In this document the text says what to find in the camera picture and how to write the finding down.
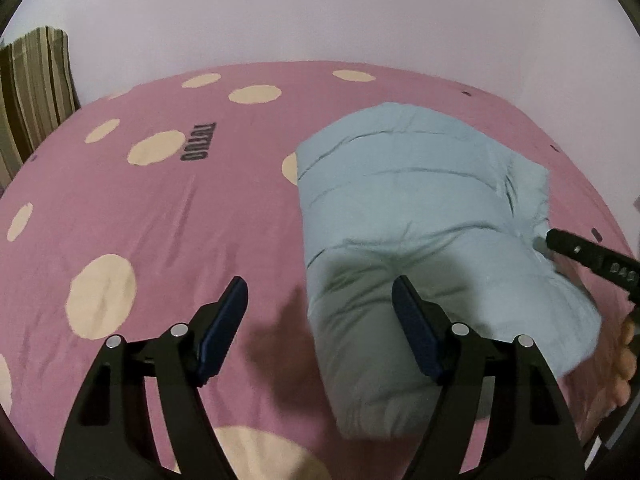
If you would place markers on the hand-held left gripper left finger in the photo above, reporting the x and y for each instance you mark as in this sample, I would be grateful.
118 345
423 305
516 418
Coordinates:
225 330

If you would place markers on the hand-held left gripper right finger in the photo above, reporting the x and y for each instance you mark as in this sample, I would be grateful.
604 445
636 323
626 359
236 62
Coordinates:
417 330

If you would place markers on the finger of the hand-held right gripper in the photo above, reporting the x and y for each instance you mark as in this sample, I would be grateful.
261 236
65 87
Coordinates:
575 247

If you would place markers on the light blue puffer jacket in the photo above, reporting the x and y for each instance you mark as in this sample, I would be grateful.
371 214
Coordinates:
410 200

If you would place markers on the person's right hand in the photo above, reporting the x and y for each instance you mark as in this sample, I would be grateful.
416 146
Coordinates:
622 365

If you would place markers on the pink polka dot bedsheet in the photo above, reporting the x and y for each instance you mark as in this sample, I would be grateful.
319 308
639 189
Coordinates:
175 235

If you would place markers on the striped brown pillow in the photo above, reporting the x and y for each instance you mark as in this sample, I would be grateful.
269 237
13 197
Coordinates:
30 95

